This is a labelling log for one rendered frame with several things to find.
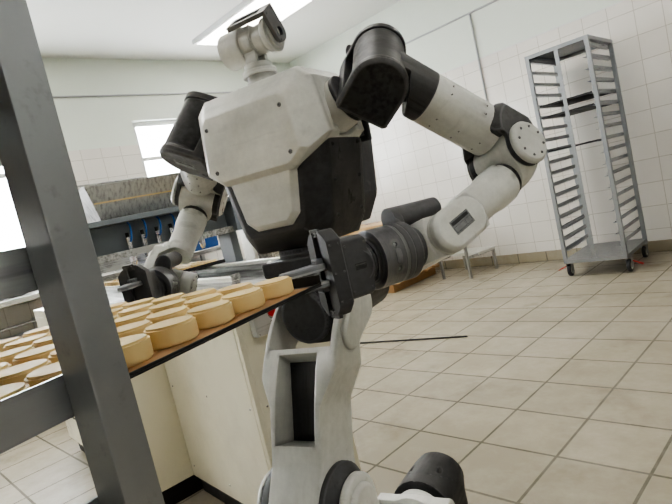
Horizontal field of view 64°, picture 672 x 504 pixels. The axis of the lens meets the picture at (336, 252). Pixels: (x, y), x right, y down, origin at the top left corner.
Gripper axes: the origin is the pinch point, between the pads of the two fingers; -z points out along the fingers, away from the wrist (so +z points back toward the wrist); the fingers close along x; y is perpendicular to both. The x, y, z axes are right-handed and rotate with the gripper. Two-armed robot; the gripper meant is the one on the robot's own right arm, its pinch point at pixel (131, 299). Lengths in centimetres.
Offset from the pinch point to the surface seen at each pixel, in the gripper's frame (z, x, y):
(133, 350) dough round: -56, 1, 21
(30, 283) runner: -65, 8, 19
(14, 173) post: -65, 15, 21
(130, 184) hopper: 118, 35, -35
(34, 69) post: -64, 22, 23
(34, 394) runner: -66, 1, 18
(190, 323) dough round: -50, 1, 25
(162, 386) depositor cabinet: 110, -47, -40
